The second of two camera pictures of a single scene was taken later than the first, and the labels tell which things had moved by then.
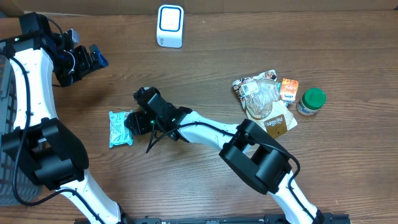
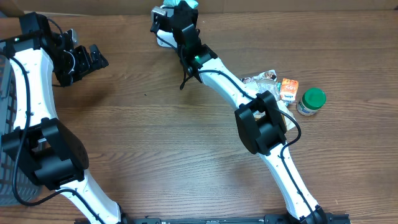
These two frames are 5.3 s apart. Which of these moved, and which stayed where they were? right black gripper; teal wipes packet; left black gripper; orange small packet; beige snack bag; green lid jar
Moved: teal wipes packet; right black gripper
Stayed: orange small packet; left black gripper; beige snack bag; green lid jar
